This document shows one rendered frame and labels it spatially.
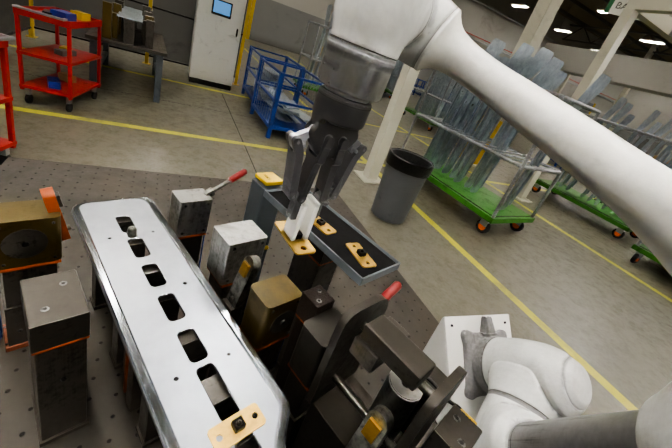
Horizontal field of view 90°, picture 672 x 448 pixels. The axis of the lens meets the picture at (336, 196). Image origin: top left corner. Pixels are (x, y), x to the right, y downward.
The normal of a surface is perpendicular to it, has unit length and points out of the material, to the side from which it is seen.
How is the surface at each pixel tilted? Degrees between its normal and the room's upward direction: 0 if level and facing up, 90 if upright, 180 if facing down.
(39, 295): 0
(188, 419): 0
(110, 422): 0
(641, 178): 68
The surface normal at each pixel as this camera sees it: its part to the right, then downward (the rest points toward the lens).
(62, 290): 0.30, -0.86
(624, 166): -0.47, -0.08
